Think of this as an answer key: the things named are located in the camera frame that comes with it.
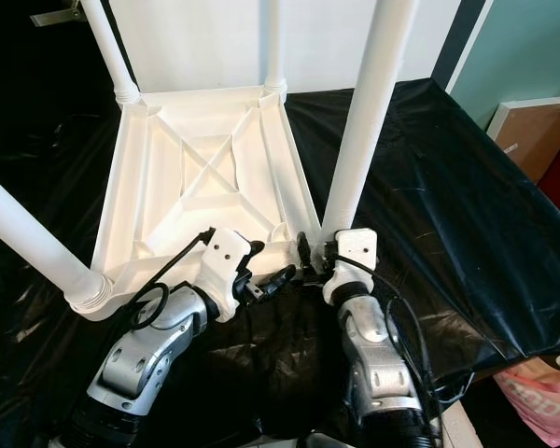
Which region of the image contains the black plastic table cover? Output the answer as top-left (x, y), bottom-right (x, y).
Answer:
top-left (0, 79), bottom-right (560, 448)

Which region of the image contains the white plastic table leg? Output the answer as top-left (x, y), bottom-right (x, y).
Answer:
top-left (0, 168), bottom-right (115, 320)
top-left (79, 0), bottom-right (143, 105)
top-left (320, 0), bottom-right (419, 245)
top-left (261, 0), bottom-right (288, 94)

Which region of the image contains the brown cardboard box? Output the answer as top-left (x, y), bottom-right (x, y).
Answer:
top-left (485, 95), bottom-right (560, 183)

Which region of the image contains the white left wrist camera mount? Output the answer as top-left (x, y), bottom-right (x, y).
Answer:
top-left (196, 227), bottom-right (255, 323)

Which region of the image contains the white plastic table top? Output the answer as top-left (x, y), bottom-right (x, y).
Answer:
top-left (73, 82), bottom-right (328, 320)

